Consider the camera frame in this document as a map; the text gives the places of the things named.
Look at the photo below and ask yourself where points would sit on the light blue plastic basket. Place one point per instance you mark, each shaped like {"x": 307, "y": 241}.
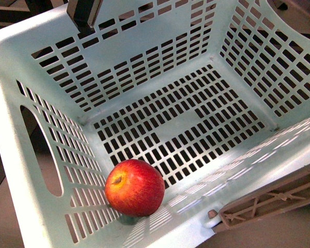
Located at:
{"x": 215, "y": 95}

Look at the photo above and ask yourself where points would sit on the red yellow apple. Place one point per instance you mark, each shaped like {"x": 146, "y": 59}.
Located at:
{"x": 135, "y": 188}

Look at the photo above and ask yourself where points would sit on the brown basket handle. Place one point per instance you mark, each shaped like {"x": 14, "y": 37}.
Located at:
{"x": 287, "y": 193}

